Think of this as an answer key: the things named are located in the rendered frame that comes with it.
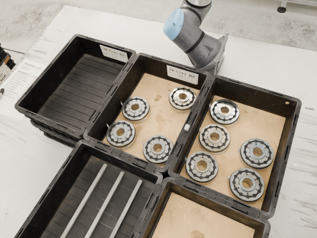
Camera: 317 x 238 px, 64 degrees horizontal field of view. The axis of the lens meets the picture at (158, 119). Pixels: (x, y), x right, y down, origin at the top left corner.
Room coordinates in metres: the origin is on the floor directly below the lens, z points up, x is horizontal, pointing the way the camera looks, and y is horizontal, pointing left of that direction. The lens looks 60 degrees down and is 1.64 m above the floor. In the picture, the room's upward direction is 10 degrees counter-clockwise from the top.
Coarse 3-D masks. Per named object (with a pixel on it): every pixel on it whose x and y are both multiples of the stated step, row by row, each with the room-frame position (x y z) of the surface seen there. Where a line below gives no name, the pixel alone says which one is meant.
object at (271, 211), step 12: (240, 84) 0.50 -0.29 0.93; (204, 96) 0.47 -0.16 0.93; (276, 96) 0.43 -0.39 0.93; (288, 96) 0.42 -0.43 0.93; (300, 108) 0.37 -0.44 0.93; (192, 120) 0.39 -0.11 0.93; (180, 144) 0.32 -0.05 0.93; (288, 144) 0.26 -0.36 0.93; (288, 156) 0.22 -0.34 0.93; (168, 168) 0.25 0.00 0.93; (180, 180) 0.21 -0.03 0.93; (276, 180) 0.16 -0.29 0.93; (216, 192) 0.16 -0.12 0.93; (276, 192) 0.13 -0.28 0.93; (240, 204) 0.12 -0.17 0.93; (276, 204) 0.10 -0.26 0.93; (264, 216) 0.08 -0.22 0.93
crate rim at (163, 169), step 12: (132, 60) 0.69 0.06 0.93; (156, 60) 0.67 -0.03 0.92; (168, 60) 0.66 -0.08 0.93; (204, 72) 0.57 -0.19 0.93; (120, 84) 0.59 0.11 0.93; (204, 84) 0.52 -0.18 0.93; (108, 96) 0.54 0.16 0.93; (192, 108) 0.44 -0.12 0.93; (96, 120) 0.46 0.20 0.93; (84, 132) 0.42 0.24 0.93; (180, 132) 0.36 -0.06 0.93; (108, 144) 0.36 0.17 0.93; (132, 156) 0.31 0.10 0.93; (168, 156) 0.29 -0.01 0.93; (156, 168) 0.26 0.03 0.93
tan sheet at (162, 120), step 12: (144, 84) 0.65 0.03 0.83; (156, 84) 0.64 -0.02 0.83; (168, 84) 0.63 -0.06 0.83; (180, 84) 0.62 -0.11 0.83; (132, 96) 0.60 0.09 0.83; (144, 96) 0.59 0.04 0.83; (156, 96) 0.58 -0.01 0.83; (168, 96) 0.57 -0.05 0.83; (156, 108) 0.53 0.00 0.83; (168, 108) 0.52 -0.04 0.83; (156, 120) 0.47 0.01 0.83; (168, 120) 0.46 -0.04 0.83; (180, 120) 0.45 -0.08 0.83; (144, 132) 0.43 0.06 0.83; (156, 132) 0.42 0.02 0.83; (168, 132) 0.42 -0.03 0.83
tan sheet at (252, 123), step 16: (208, 112) 0.47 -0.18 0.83; (224, 112) 0.45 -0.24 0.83; (240, 112) 0.44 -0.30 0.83; (256, 112) 0.43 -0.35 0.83; (240, 128) 0.38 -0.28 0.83; (256, 128) 0.37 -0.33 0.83; (272, 128) 0.36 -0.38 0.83; (240, 144) 0.32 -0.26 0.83; (272, 144) 0.30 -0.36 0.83; (224, 160) 0.28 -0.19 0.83; (224, 176) 0.23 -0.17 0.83; (224, 192) 0.18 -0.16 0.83
